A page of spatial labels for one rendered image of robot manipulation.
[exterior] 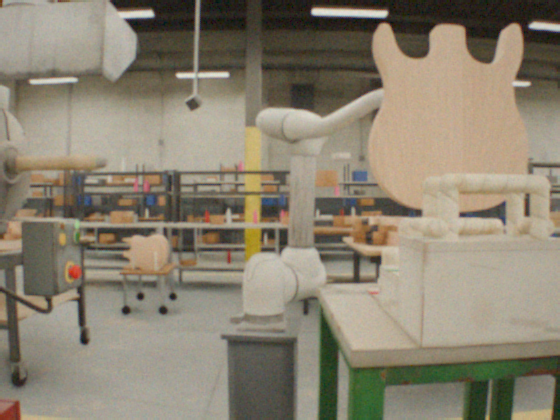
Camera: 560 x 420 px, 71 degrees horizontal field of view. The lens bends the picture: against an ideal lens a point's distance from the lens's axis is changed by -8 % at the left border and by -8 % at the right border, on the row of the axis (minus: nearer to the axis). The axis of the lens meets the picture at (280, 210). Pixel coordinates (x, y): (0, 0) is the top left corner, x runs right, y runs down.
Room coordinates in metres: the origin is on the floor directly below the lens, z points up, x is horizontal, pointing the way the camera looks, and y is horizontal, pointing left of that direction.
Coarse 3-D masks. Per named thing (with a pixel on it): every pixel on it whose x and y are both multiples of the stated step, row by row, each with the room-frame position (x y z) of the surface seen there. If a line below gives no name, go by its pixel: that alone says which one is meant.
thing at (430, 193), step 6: (426, 186) 0.76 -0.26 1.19; (432, 186) 0.75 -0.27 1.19; (426, 192) 0.76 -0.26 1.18; (432, 192) 0.75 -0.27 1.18; (426, 198) 0.76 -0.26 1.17; (432, 198) 0.75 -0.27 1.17; (438, 198) 0.75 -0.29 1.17; (426, 204) 0.76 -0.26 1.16; (432, 204) 0.75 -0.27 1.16; (438, 204) 0.75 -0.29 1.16; (426, 210) 0.76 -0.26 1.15; (432, 210) 0.75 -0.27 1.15; (438, 210) 0.75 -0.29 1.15; (426, 216) 0.76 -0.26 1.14; (432, 216) 0.75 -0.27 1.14; (438, 216) 0.75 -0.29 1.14
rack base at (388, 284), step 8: (384, 272) 0.92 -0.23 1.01; (392, 272) 0.86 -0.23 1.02; (384, 280) 0.91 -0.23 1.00; (392, 280) 0.85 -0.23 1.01; (384, 288) 0.91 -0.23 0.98; (392, 288) 0.85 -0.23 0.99; (384, 296) 0.91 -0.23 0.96; (392, 296) 0.84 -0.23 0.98; (384, 304) 0.91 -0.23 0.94; (392, 304) 0.84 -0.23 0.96; (392, 312) 0.84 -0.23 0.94
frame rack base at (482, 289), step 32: (416, 256) 0.69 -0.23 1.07; (448, 256) 0.66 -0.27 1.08; (480, 256) 0.66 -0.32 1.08; (512, 256) 0.66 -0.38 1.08; (544, 256) 0.66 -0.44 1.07; (416, 288) 0.69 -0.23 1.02; (448, 288) 0.66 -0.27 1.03; (480, 288) 0.66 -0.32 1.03; (512, 288) 0.66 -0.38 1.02; (544, 288) 0.66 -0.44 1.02; (416, 320) 0.69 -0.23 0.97; (448, 320) 0.66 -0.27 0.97; (480, 320) 0.66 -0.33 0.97; (512, 320) 0.66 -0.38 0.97; (544, 320) 0.66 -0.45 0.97
